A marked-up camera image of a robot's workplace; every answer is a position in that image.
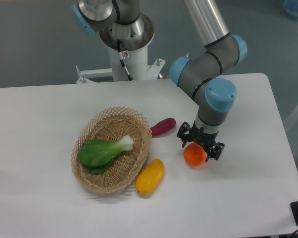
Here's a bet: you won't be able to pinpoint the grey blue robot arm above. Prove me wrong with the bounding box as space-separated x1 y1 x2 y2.
72 0 247 160

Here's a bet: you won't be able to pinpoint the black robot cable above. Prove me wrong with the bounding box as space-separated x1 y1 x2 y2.
116 39 134 81

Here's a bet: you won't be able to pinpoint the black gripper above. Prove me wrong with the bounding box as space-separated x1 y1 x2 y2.
177 122 225 162

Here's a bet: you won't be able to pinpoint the purple sweet potato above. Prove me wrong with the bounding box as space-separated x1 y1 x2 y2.
151 118 176 137

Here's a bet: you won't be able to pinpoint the green bok choy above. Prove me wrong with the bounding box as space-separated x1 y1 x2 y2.
78 135 134 175

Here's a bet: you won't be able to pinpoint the woven wicker basket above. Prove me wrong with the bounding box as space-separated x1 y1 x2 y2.
71 107 151 193

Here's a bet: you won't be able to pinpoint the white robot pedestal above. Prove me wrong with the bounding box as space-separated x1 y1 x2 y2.
75 46 166 84

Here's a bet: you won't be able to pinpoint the orange fruit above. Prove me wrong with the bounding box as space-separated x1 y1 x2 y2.
183 143 207 166

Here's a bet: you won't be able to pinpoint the yellow mango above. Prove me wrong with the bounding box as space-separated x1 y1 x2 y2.
135 158 164 196

